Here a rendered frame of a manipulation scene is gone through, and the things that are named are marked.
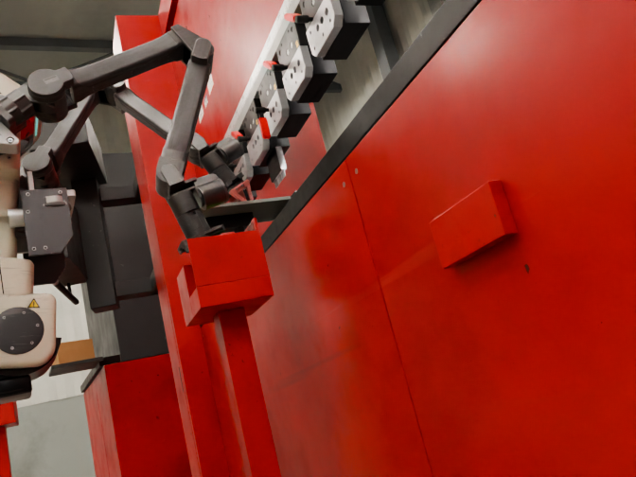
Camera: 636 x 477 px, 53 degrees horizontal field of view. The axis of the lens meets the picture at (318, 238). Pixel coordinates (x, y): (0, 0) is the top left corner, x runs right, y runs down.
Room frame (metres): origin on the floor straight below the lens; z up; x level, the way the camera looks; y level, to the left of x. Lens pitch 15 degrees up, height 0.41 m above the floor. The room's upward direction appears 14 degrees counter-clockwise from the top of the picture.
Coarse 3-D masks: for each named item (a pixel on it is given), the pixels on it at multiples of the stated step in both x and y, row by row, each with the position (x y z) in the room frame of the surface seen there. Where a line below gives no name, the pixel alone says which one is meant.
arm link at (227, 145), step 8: (192, 144) 1.74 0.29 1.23; (200, 144) 1.75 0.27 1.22; (216, 144) 1.77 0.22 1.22; (224, 144) 1.78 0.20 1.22; (232, 144) 1.77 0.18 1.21; (200, 152) 1.75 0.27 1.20; (224, 152) 1.76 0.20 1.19; (232, 152) 1.77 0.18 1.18; (240, 152) 1.79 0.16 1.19; (200, 160) 1.78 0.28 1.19; (232, 160) 1.78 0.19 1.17
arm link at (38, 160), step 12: (96, 96) 1.82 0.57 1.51; (108, 96) 1.83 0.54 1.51; (84, 108) 1.78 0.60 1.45; (72, 120) 1.75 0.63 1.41; (84, 120) 1.80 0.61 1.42; (60, 132) 1.73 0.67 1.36; (72, 132) 1.75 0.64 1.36; (48, 144) 1.71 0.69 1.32; (60, 144) 1.71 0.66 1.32; (36, 156) 1.66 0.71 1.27; (48, 156) 1.66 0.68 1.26; (60, 156) 1.72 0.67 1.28; (24, 168) 1.65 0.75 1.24; (36, 168) 1.64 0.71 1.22; (48, 168) 1.66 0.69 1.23
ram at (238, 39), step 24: (192, 0) 2.13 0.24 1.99; (216, 0) 1.89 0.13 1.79; (240, 0) 1.69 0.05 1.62; (264, 0) 1.54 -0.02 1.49; (192, 24) 2.19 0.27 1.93; (216, 24) 1.94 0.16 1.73; (240, 24) 1.73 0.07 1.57; (264, 24) 1.57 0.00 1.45; (288, 24) 1.44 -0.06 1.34; (216, 48) 1.99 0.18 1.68; (240, 48) 1.78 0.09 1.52; (216, 72) 2.05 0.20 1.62; (240, 72) 1.82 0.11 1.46; (264, 72) 1.65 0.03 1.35; (216, 96) 2.10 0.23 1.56; (240, 96) 1.87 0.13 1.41; (216, 120) 2.16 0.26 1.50; (240, 120) 1.92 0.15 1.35
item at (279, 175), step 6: (276, 150) 1.78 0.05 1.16; (282, 150) 1.79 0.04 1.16; (270, 156) 1.84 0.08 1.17; (276, 156) 1.79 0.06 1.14; (282, 156) 1.79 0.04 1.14; (270, 162) 1.85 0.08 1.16; (276, 162) 1.80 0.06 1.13; (282, 162) 1.79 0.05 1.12; (270, 168) 1.86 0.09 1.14; (276, 168) 1.81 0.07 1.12; (282, 168) 1.79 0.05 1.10; (270, 174) 1.87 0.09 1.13; (276, 174) 1.82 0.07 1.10; (282, 174) 1.80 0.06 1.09; (276, 180) 1.86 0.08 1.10; (276, 186) 1.87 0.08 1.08
